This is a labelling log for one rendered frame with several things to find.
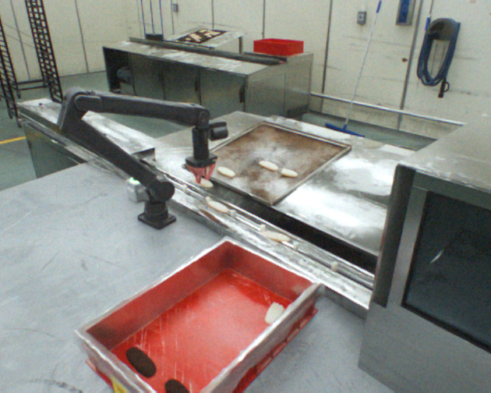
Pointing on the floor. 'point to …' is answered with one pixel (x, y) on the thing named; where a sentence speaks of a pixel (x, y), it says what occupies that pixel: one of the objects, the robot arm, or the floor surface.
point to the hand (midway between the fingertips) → (203, 180)
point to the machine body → (54, 156)
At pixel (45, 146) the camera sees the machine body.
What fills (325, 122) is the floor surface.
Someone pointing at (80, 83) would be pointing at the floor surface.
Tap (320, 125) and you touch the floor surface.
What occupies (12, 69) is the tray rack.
